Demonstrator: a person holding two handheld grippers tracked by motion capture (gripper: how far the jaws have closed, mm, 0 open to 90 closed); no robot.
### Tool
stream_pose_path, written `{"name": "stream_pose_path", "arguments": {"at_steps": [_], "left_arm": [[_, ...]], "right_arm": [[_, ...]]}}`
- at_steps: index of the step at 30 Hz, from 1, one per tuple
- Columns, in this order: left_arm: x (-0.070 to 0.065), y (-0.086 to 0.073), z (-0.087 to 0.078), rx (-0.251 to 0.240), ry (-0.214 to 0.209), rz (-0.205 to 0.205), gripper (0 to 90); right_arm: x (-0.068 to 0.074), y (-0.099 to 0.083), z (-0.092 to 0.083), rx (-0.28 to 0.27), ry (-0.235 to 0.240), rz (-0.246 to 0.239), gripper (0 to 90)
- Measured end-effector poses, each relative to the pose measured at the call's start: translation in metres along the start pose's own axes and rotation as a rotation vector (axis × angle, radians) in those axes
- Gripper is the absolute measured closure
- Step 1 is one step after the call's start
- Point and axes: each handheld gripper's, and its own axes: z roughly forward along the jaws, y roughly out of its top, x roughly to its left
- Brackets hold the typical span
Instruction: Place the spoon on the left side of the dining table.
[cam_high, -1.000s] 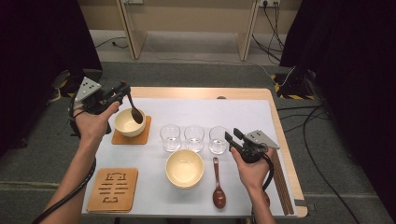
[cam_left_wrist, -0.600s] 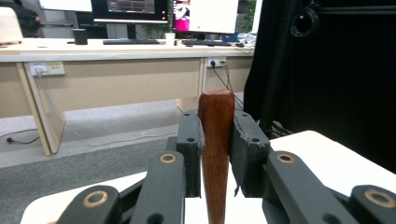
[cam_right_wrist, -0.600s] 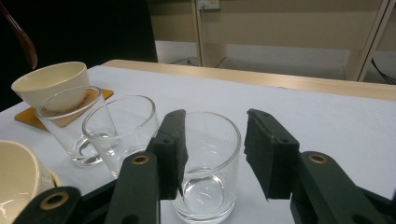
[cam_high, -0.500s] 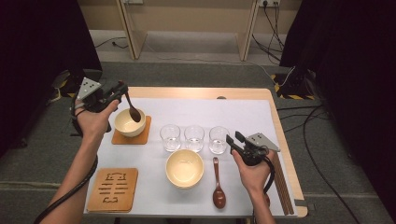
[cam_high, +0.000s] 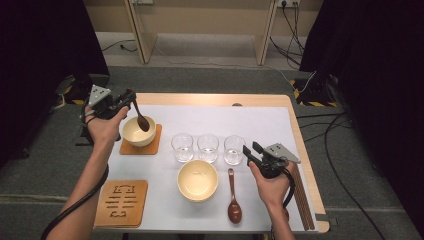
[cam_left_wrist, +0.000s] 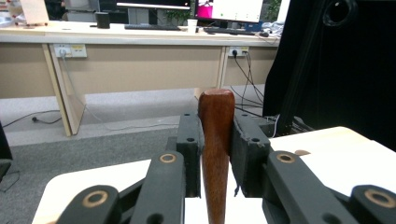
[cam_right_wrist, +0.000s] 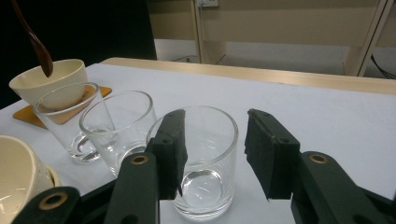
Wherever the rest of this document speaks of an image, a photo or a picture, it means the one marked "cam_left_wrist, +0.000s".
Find dark brown wooden spoon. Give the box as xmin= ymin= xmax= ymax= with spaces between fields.
xmin=197 ymin=88 xmax=236 ymax=224

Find bright computer monitor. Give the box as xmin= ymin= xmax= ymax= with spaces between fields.
xmin=194 ymin=0 xmax=265 ymax=24

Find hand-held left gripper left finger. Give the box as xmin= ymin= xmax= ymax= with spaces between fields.
xmin=166 ymin=112 xmax=205 ymax=199

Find dark computer monitor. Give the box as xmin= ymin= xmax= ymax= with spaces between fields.
xmin=115 ymin=0 xmax=191 ymax=26

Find black power cable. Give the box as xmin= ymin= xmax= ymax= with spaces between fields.
xmin=230 ymin=50 xmax=265 ymax=118
xmin=232 ymin=49 xmax=265 ymax=108

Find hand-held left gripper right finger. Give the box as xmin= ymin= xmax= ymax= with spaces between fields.
xmin=231 ymin=112 xmax=273 ymax=199

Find white wall power outlet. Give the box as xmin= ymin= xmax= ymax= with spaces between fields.
xmin=53 ymin=43 xmax=89 ymax=59
xmin=228 ymin=46 xmax=250 ymax=58

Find beige office desk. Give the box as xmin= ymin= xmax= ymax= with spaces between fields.
xmin=0 ymin=20 xmax=281 ymax=138

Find white table mat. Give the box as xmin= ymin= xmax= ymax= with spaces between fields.
xmin=34 ymin=146 xmax=396 ymax=224

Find black cylinder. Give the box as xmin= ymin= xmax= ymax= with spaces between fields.
xmin=94 ymin=11 xmax=112 ymax=30

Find white paper cup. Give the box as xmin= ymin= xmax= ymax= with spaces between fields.
xmin=186 ymin=18 xmax=199 ymax=34

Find light brown box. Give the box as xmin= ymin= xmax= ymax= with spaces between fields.
xmin=19 ymin=0 xmax=50 ymax=27

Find green plant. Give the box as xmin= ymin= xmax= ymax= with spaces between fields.
xmin=263 ymin=0 xmax=283 ymax=22
xmin=163 ymin=8 xmax=195 ymax=23

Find black curtain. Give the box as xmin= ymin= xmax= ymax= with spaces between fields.
xmin=262 ymin=0 xmax=396 ymax=153

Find black keyboard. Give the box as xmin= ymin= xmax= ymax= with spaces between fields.
xmin=123 ymin=23 xmax=182 ymax=32
xmin=203 ymin=26 xmax=257 ymax=36

